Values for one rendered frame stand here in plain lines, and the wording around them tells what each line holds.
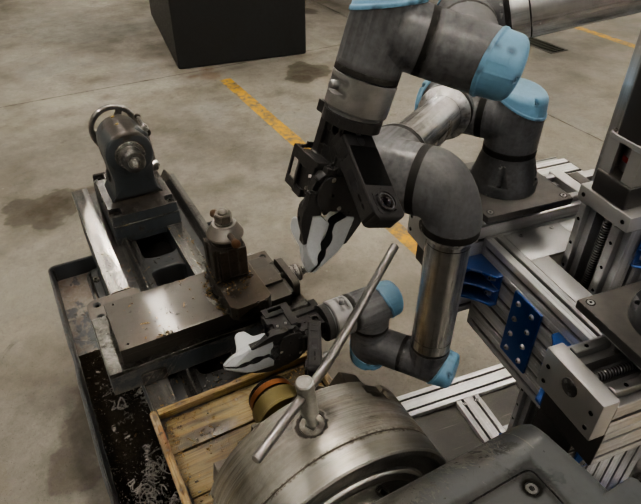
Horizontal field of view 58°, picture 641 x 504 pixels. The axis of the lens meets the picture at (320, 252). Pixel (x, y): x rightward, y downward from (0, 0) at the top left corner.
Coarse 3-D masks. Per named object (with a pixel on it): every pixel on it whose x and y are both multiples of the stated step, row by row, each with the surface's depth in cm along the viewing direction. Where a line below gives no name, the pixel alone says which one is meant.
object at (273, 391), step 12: (264, 384) 93; (276, 384) 93; (288, 384) 93; (252, 396) 93; (264, 396) 91; (276, 396) 90; (288, 396) 90; (252, 408) 93; (264, 408) 90; (276, 408) 89
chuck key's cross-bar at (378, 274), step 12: (384, 264) 77; (372, 276) 77; (372, 288) 76; (360, 300) 75; (360, 312) 74; (348, 324) 73; (336, 348) 72; (324, 360) 71; (324, 372) 70; (300, 396) 67; (288, 408) 66; (300, 408) 67; (288, 420) 65; (276, 432) 64; (264, 444) 63; (252, 456) 62; (264, 456) 63
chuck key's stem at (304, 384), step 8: (304, 376) 68; (296, 384) 67; (304, 384) 67; (312, 384) 67; (304, 392) 67; (312, 392) 67; (312, 400) 68; (304, 408) 69; (312, 408) 69; (304, 416) 70; (312, 416) 70; (312, 424) 71
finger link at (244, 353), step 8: (240, 336) 103; (248, 336) 103; (256, 336) 103; (240, 344) 102; (272, 344) 101; (240, 352) 100; (248, 352) 100; (256, 352) 101; (264, 352) 102; (232, 360) 100; (240, 360) 100; (248, 360) 101
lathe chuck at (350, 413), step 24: (336, 384) 78; (360, 384) 80; (336, 408) 74; (360, 408) 75; (384, 408) 77; (264, 432) 73; (288, 432) 72; (336, 432) 71; (360, 432) 72; (240, 456) 74; (288, 456) 70; (312, 456) 69; (216, 480) 76; (240, 480) 72; (264, 480) 70; (288, 480) 68
